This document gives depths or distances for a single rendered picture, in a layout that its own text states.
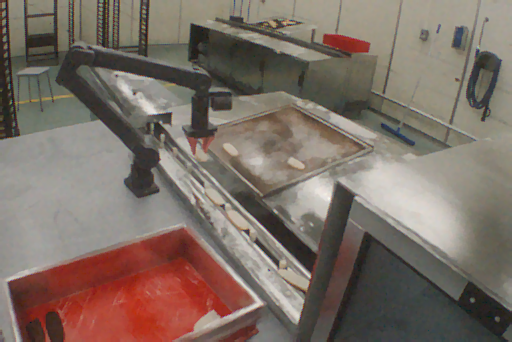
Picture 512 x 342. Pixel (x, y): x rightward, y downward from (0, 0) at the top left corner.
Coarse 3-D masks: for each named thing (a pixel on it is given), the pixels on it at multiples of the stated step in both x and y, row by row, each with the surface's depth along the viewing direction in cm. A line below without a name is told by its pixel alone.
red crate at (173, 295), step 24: (168, 264) 93; (96, 288) 82; (120, 288) 83; (144, 288) 84; (168, 288) 86; (192, 288) 87; (24, 312) 71; (72, 312) 74; (96, 312) 75; (120, 312) 77; (144, 312) 78; (168, 312) 79; (192, 312) 80; (48, 336) 67; (72, 336) 68; (96, 336) 70; (120, 336) 71; (144, 336) 72; (168, 336) 73; (240, 336) 74
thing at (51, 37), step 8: (24, 0) 513; (56, 0) 545; (24, 8) 519; (56, 8) 551; (32, 16) 545; (56, 16) 557; (56, 24) 564; (56, 32) 570; (32, 40) 578; (40, 40) 578; (48, 40) 578; (56, 40) 576; (56, 48) 584; (32, 56) 604; (56, 56) 589; (56, 64) 599
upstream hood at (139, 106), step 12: (96, 72) 220; (108, 72) 217; (120, 72) 219; (108, 84) 194; (120, 84) 196; (132, 84) 198; (120, 96) 178; (132, 96) 179; (144, 96) 180; (120, 108) 175; (132, 108) 164; (144, 108) 165; (156, 108) 166; (168, 108) 167; (132, 120) 158; (144, 120) 159; (156, 120) 162; (168, 120) 165
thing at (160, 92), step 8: (144, 80) 244; (152, 80) 245; (96, 88) 221; (152, 88) 229; (160, 88) 230; (160, 96) 216; (168, 96) 217; (168, 104) 204; (176, 104) 205; (184, 104) 207; (96, 120) 243
